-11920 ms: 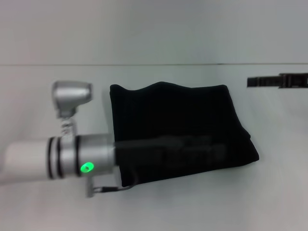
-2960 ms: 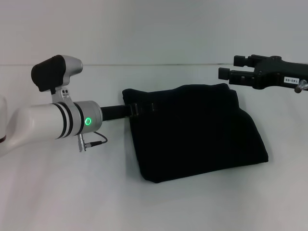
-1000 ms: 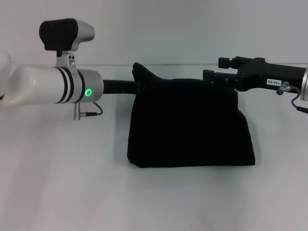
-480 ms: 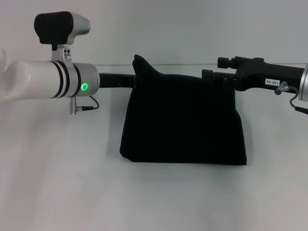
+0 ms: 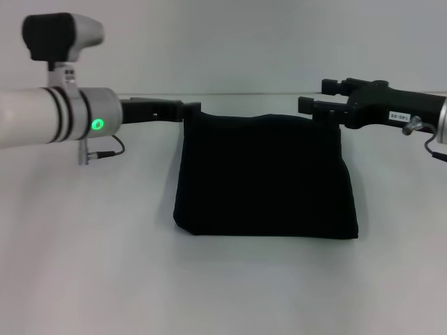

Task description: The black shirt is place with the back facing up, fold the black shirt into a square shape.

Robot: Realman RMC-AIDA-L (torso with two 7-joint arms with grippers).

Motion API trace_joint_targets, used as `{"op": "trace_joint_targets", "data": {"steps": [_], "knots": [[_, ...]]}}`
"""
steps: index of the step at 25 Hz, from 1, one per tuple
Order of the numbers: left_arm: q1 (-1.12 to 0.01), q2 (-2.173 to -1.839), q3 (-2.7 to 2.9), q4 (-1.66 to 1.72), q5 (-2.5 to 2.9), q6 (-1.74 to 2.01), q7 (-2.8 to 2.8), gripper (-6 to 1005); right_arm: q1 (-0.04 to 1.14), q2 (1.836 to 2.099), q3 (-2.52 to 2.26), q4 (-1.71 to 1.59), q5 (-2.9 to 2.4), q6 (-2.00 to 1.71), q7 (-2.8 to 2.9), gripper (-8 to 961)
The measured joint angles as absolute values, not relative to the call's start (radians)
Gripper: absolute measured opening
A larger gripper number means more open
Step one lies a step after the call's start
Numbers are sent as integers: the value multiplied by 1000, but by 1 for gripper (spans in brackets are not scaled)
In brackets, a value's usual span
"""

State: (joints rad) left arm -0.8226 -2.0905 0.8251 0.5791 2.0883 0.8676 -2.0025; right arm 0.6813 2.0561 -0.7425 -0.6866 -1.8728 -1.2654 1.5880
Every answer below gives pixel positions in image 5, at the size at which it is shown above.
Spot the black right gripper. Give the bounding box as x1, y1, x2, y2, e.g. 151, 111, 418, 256
298, 78, 447, 135

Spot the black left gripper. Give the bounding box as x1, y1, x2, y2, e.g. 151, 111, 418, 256
119, 98, 203, 125

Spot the black shirt with FREE print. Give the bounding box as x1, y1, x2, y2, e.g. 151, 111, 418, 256
173, 112, 360, 241

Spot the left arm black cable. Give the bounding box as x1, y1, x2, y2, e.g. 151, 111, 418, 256
77, 135, 126, 167

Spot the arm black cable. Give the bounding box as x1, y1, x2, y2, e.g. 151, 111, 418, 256
77, 135, 126, 167
424, 120, 447, 158

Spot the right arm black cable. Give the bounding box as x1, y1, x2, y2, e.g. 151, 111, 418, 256
424, 120, 447, 158

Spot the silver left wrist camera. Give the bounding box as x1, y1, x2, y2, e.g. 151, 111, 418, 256
22, 13, 105, 88

